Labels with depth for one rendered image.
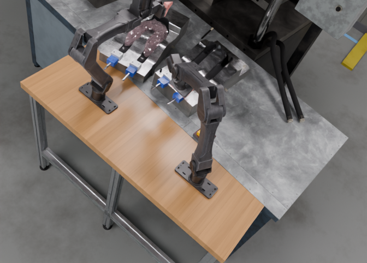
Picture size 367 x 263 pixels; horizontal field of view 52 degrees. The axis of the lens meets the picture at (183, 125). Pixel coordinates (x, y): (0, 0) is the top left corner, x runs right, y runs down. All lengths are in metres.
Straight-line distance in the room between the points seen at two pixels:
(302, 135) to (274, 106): 0.22
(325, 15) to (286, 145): 0.75
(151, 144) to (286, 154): 0.67
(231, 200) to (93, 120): 0.71
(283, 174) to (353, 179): 1.42
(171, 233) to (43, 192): 0.82
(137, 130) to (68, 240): 0.88
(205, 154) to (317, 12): 1.11
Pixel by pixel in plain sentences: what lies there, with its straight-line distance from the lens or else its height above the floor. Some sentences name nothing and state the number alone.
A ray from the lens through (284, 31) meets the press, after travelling 2.64.
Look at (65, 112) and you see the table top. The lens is 1.78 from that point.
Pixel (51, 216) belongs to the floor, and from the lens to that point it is 2.40.
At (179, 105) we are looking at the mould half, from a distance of 1.84.
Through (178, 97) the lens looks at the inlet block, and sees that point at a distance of 1.77.
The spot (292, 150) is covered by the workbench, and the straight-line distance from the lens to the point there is 1.96.
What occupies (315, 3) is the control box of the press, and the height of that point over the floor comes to 1.17.
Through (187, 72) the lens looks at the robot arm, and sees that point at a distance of 1.49.
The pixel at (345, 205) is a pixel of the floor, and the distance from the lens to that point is 3.05.
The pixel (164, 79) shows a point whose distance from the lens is 1.83.
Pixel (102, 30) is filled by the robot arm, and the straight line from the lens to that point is 1.51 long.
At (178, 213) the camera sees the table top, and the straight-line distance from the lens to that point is 1.58.
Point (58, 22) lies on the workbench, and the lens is 2.42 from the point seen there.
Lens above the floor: 2.22
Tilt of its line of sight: 52 degrees down
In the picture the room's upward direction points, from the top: 22 degrees clockwise
